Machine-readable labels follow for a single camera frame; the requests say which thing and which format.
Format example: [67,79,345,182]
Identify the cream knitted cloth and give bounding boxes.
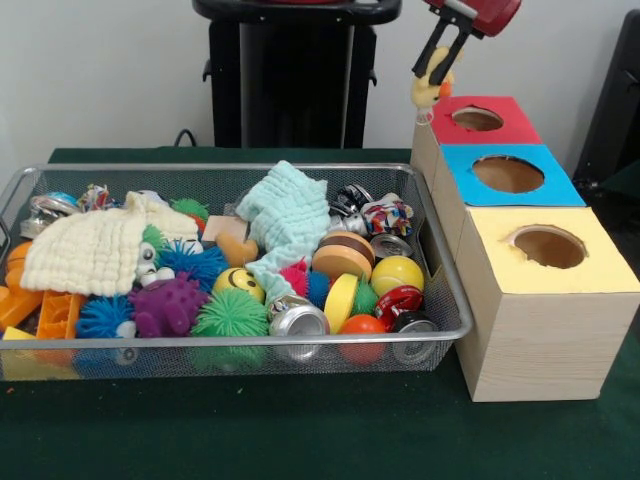
[19,192,199,296]

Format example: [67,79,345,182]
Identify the yellow ball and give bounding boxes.
[370,256,425,297]

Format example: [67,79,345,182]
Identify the black stand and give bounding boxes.
[572,9,640,189]

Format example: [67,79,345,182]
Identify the green stringy rubber ball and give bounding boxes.
[190,288,271,372]

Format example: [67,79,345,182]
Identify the dark green tablecloth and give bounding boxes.
[599,162,640,201]
[0,145,640,480]

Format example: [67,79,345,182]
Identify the purple spiky rubber toy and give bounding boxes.
[128,272,210,339]

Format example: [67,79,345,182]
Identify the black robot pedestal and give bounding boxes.
[192,0,404,149]

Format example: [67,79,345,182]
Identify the yellow plush duck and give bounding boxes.
[410,44,457,124]

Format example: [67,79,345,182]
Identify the blue stringy ball with eyes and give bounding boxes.
[74,295,136,372]

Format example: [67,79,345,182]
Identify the shallow silver mesh bin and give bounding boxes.
[0,162,474,382]

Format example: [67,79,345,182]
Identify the crushed red can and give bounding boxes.
[373,284,440,363]

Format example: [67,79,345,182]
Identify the orange red ball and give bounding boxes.
[339,314,388,364]

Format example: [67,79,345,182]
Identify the toy hamburger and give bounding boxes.
[312,232,376,281]

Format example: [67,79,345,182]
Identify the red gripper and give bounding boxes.
[410,0,524,87]

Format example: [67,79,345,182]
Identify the mint green cloth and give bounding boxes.
[234,160,331,302]

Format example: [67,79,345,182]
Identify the wooden box with three holes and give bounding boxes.
[410,95,640,404]

